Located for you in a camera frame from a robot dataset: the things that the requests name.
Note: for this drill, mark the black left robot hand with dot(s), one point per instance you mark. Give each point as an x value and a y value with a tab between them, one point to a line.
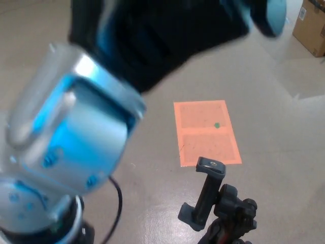
157	38

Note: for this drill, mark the black phone stand tripod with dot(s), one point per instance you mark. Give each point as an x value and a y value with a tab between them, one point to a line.
210	193

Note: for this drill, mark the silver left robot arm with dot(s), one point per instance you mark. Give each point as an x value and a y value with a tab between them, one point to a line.
63	132

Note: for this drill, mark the green round sticker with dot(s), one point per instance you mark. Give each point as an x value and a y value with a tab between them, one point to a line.
217	125

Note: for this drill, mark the orange paper sheet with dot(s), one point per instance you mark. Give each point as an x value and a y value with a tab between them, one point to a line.
203	142

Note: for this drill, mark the brown cardboard box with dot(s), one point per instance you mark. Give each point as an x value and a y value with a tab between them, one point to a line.
311	33

